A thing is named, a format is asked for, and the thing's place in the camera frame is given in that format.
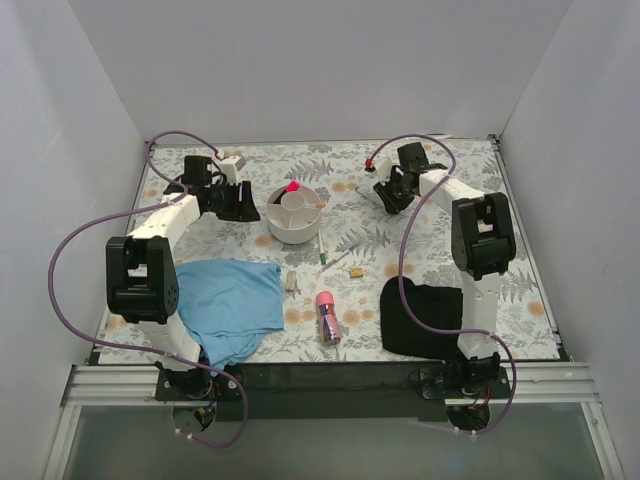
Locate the white round divided organizer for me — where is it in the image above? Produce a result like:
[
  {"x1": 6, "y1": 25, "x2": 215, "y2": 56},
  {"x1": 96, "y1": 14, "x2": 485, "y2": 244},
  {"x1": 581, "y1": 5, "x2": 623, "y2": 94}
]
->
[{"x1": 266, "y1": 186, "x2": 323, "y2": 245}]

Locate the pink black highlighter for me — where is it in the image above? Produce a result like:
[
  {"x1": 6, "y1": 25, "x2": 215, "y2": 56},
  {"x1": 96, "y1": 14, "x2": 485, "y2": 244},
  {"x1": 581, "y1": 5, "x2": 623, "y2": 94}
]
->
[{"x1": 283, "y1": 181, "x2": 300, "y2": 194}]

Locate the white marker green cap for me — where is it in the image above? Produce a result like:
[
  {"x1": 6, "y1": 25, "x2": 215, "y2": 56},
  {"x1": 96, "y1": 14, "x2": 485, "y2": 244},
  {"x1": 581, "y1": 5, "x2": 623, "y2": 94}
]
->
[{"x1": 317, "y1": 230, "x2": 327, "y2": 266}]

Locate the white marker blue cap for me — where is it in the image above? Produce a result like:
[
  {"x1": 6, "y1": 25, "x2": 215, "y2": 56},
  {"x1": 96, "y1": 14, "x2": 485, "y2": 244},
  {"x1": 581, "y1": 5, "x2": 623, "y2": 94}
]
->
[{"x1": 355, "y1": 187, "x2": 379, "y2": 203}]

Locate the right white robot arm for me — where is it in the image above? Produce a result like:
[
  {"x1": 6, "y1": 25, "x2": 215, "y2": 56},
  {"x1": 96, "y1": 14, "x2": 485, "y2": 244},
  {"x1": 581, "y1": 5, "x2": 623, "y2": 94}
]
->
[{"x1": 365, "y1": 142, "x2": 516, "y2": 399}]

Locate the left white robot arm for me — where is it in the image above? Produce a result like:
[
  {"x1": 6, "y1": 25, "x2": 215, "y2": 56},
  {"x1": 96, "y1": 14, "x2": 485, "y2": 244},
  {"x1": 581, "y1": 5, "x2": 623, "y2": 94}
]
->
[{"x1": 106, "y1": 154, "x2": 260, "y2": 400}]

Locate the floral patterned table mat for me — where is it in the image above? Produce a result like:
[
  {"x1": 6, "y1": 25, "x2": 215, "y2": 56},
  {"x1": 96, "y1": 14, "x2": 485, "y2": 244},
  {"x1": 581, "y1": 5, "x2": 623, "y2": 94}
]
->
[{"x1": 97, "y1": 141, "x2": 561, "y2": 365}]

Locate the beige eraser block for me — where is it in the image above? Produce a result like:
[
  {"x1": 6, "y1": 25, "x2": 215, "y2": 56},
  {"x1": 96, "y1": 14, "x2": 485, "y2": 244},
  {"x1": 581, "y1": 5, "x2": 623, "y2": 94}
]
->
[{"x1": 285, "y1": 271, "x2": 297, "y2": 291}]

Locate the light blue cloth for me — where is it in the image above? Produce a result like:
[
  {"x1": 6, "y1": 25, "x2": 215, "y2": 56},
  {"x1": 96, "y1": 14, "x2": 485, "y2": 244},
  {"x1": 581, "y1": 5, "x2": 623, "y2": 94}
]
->
[{"x1": 176, "y1": 259, "x2": 284, "y2": 369}]

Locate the black cloth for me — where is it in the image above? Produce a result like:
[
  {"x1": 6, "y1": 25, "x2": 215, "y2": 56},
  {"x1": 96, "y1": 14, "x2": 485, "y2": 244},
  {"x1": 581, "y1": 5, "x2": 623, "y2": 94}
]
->
[{"x1": 380, "y1": 277, "x2": 463, "y2": 360}]

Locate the pink capped glue tube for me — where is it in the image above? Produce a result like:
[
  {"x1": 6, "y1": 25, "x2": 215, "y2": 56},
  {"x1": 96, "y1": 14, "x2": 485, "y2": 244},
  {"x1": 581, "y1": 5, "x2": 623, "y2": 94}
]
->
[{"x1": 316, "y1": 291, "x2": 341, "y2": 346}]

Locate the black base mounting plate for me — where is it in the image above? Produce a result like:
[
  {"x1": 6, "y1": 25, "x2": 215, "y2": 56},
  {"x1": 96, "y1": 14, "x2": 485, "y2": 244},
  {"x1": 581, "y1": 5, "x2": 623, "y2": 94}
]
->
[{"x1": 154, "y1": 362, "x2": 513, "y2": 424}]

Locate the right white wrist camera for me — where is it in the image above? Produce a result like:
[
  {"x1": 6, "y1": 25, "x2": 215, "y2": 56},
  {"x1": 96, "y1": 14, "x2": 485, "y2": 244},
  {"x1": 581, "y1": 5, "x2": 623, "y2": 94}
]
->
[{"x1": 365, "y1": 155, "x2": 394, "y2": 184}]

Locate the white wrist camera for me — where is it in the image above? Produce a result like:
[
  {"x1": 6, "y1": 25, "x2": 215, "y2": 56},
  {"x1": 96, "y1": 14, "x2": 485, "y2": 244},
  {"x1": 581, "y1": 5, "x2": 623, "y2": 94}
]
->
[
  {"x1": 217, "y1": 151, "x2": 246, "y2": 185},
  {"x1": 365, "y1": 155, "x2": 394, "y2": 184}
]

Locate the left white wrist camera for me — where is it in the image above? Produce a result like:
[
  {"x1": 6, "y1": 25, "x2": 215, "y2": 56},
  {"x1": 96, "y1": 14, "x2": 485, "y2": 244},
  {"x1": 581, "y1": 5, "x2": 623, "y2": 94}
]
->
[{"x1": 217, "y1": 151, "x2": 246, "y2": 185}]

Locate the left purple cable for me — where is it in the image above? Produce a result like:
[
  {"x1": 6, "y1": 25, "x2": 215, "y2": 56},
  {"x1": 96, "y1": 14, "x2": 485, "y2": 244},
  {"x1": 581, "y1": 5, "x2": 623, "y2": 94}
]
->
[{"x1": 47, "y1": 130, "x2": 250, "y2": 448}]

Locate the aluminium frame rail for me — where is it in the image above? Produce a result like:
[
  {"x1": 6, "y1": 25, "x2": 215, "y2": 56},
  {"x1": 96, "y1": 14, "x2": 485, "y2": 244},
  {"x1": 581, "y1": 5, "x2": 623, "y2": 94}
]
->
[{"x1": 62, "y1": 362, "x2": 600, "y2": 406}]

